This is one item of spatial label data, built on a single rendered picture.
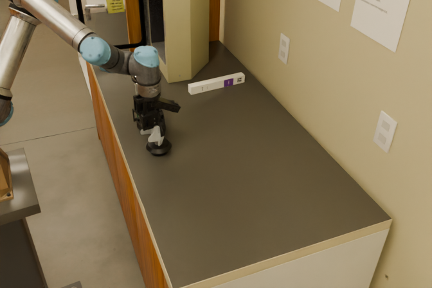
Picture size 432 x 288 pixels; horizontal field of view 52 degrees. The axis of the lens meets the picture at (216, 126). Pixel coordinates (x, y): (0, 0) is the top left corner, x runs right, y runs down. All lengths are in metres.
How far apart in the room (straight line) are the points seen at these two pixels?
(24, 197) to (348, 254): 1.03
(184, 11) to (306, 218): 1.00
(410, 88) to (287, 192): 0.49
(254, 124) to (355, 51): 0.51
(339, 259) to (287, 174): 0.32
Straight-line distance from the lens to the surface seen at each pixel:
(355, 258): 1.52
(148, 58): 1.37
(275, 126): 1.76
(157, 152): 1.57
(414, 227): 1.47
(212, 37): 2.44
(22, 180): 1.60
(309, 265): 1.40
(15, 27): 1.63
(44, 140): 3.43
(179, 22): 1.92
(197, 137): 1.67
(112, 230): 2.65
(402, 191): 1.46
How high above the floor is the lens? 1.93
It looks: 35 degrees down
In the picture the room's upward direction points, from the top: 1 degrees clockwise
